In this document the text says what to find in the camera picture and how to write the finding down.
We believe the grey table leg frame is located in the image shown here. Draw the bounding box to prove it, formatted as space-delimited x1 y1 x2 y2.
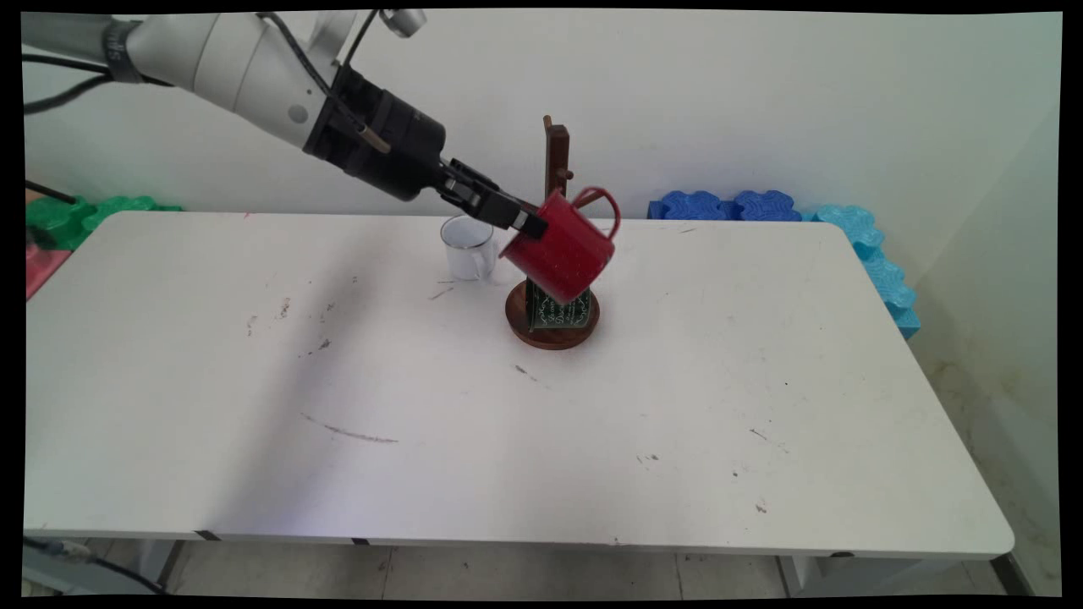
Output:
21 540 180 595

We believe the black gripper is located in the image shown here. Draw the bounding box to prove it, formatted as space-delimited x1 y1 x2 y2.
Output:
303 63 549 238

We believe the green foam mat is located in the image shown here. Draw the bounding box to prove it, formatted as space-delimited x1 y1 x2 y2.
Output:
25 196 183 252

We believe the dark wooden mug tree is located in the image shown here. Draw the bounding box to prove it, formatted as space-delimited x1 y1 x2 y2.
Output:
505 114 602 350

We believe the light blue foam mat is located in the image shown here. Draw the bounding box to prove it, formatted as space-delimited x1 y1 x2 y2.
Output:
814 205 921 339

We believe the dark blue foam mat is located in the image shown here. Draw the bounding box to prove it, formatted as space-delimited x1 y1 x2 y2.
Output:
647 190 803 222

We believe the green enamel mug with lettering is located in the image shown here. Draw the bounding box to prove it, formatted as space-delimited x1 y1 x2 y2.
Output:
525 275 591 332

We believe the white enamel mug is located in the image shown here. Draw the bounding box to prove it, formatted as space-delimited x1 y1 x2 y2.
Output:
440 214 502 283

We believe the black strap around arm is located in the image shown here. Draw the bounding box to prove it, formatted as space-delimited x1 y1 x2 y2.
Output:
103 19 145 84

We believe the red enamel mug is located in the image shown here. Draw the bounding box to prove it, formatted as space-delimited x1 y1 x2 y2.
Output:
499 186 622 305

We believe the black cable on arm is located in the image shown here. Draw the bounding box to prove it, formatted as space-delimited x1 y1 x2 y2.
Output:
254 10 382 136

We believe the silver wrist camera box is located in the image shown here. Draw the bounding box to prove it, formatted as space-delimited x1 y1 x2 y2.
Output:
379 8 428 39

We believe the thin black cable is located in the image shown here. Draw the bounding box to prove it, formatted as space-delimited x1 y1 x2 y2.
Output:
24 52 174 115

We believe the red foam mat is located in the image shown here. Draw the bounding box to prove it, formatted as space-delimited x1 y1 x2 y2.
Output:
25 241 73 301

